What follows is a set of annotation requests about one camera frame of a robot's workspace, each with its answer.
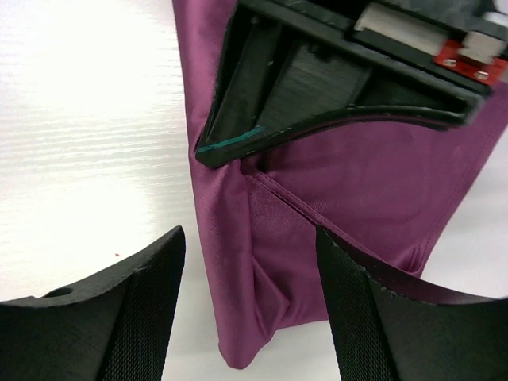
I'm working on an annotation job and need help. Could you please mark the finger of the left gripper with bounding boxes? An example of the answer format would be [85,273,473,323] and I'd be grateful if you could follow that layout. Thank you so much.
[195,1,484,167]

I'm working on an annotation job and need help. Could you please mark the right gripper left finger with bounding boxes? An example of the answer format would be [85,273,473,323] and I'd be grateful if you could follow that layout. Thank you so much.
[1,226,186,381]

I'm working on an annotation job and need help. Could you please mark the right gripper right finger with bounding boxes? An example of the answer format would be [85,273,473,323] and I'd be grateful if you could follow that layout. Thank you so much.
[316,226,507,381]

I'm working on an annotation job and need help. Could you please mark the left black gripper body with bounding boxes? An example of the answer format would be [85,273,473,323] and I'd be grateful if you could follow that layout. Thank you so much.
[277,0,508,100]

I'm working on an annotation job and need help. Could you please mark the purple cloth napkin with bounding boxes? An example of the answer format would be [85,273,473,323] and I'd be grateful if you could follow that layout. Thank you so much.
[173,1,507,369]

